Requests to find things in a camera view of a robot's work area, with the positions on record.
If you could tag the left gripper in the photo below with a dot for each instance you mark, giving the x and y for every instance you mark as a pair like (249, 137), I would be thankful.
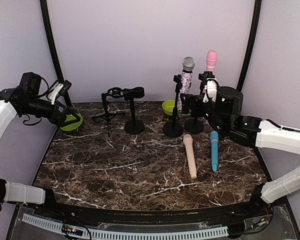
(59, 121)

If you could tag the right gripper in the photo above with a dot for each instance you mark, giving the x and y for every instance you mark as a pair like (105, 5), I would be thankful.
(187, 105)

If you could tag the black round-base stand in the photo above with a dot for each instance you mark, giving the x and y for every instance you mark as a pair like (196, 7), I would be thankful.
(174, 129)
(194, 125)
(133, 126)

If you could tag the beige microphone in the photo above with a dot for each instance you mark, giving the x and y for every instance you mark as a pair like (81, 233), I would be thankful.
(188, 143)

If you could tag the blue microphone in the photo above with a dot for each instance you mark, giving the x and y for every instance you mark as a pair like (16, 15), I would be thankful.
(214, 140)

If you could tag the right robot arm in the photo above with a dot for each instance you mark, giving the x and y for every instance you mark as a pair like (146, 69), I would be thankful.
(224, 115)

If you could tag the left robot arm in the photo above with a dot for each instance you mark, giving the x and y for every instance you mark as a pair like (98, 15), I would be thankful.
(18, 155)

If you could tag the pink microphone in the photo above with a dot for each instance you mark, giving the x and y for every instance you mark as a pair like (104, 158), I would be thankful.
(211, 60)

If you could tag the green plate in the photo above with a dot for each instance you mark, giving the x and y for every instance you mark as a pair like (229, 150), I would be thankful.
(72, 123)

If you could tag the green bowl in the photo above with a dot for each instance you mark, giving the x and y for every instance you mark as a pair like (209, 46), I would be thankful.
(168, 107)

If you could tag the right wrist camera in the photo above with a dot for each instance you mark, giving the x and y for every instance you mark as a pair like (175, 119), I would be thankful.
(208, 86)

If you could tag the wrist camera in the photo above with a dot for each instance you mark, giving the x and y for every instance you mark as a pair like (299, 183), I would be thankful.
(60, 90)
(208, 86)

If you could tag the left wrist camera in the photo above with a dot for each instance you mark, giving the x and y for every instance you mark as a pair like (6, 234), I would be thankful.
(60, 90)

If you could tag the black frame post left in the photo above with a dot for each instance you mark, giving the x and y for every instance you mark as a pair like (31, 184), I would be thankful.
(50, 40)

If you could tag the black frame post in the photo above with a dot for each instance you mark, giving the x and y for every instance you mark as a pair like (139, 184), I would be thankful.
(249, 49)
(50, 40)

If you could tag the white cable duct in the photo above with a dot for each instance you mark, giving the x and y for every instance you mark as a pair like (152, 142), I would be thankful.
(97, 234)

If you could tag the black frame post right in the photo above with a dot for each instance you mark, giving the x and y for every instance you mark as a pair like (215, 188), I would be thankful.
(249, 49)

